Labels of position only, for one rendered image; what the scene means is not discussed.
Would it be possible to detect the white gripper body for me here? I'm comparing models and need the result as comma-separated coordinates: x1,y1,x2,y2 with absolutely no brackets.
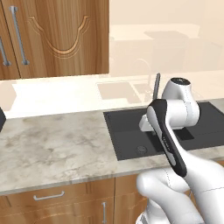
138,113,156,135

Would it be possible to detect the wooden base cupboard door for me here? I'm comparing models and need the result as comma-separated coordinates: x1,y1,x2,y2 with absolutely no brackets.
114,173,149,224
0,197,116,224

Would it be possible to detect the black sink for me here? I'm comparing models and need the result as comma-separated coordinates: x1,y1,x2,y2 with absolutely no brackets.
102,101,224,162

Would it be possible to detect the grey tap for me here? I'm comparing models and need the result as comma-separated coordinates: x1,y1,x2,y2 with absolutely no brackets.
152,73,162,101

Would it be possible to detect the wooden drawer front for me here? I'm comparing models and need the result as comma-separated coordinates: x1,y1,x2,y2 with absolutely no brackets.
0,178,116,217

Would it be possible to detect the black appliance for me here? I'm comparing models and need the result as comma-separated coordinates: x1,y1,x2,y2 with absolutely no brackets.
0,106,7,132

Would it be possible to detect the grey base cupboard handle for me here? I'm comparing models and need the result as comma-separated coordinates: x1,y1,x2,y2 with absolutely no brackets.
101,201,108,224

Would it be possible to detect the carved wooden wall cupboard door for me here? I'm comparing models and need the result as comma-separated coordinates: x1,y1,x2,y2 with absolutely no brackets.
1,0,110,80

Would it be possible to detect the grey drawer handle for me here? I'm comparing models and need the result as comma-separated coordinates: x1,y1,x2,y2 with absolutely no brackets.
32,190,66,202

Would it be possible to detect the plain wooden wall cupboard door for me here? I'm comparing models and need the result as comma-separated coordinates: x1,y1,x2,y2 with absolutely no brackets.
0,2,21,81

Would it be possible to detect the long grey cupboard handle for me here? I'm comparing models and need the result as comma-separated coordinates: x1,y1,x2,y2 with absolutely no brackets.
0,36,12,67
9,5,31,67

